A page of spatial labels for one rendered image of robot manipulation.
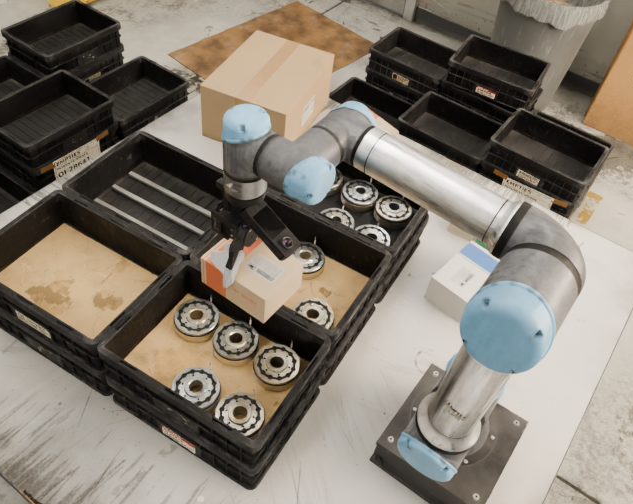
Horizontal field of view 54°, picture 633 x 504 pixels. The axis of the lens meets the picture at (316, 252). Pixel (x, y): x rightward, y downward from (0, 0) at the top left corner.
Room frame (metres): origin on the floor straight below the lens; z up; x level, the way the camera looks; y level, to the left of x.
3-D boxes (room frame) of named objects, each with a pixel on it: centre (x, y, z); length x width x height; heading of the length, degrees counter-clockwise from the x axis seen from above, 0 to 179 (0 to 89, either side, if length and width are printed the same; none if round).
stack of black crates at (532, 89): (2.61, -0.70, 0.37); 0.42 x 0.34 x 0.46; 61
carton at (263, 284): (0.78, 0.12, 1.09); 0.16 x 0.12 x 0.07; 61
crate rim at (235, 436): (0.71, 0.18, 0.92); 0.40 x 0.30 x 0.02; 66
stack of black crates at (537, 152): (2.06, -0.85, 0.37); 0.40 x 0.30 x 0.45; 61
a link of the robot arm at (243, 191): (0.79, 0.14, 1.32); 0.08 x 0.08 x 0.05
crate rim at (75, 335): (0.87, 0.54, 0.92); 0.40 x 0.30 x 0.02; 66
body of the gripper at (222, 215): (0.79, 0.14, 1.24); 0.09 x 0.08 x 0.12; 61
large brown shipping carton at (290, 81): (1.80, 0.24, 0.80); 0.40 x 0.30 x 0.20; 164
